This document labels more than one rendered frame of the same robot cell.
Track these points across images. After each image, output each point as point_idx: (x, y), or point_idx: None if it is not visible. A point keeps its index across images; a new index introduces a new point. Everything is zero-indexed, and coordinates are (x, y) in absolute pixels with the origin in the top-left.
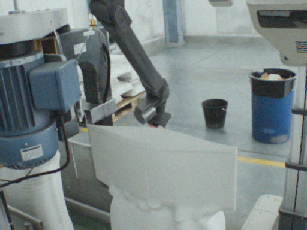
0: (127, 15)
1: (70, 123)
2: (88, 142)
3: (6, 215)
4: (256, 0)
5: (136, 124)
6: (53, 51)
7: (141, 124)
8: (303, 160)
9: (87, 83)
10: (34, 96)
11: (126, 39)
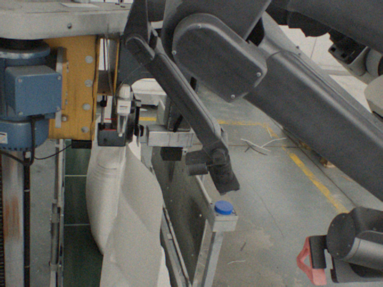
0: (145, 49)
1: (114, 133)
2: (281, 173)
3: (21, 181)
4: (375, 94)
5: (359, 187)
6: (115, 53)
7: (366, 191)
8: None
9: (167, 102)
10: (5, 89)
11: (158, 74)
